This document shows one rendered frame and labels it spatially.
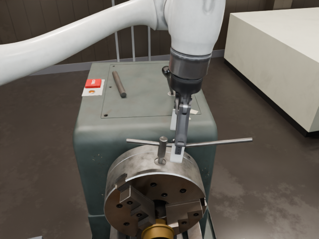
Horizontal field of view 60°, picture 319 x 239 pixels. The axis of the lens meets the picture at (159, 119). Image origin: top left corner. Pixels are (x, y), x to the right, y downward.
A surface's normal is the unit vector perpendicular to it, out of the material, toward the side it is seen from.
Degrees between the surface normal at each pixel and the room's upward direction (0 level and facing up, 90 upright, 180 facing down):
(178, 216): 9
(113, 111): 0
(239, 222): 0
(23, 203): 0
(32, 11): 90
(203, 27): 90
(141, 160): 13
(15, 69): 93
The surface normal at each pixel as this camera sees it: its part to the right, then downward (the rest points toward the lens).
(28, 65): 0.49, 0.62
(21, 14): 0.24, 0.55
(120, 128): 0.03, -0.54
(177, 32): -0.75, 0.39
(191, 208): -0.16, -0.80
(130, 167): -0.45, -0.71
